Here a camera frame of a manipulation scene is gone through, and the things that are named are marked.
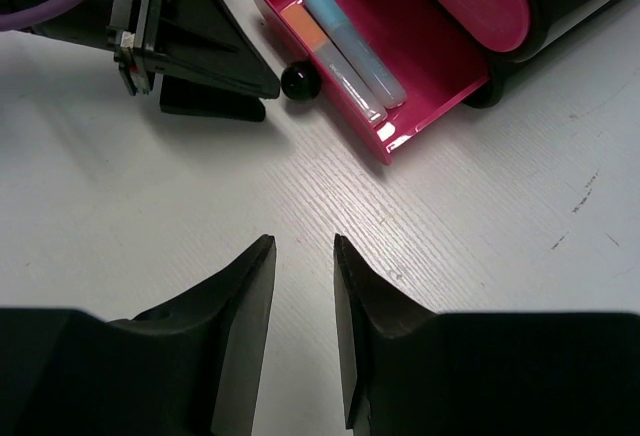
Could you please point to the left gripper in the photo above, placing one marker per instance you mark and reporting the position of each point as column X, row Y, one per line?
column 215, row 69

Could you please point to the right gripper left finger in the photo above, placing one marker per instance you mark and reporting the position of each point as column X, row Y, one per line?
column 188, row 366

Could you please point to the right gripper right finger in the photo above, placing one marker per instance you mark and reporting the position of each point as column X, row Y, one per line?
column 406, row 370

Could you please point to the orange cap white highlighter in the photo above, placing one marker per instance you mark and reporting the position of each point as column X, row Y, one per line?
column 331, row 59

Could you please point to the blue highlighter clear cap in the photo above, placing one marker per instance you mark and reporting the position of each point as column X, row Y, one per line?
column 357, row 51

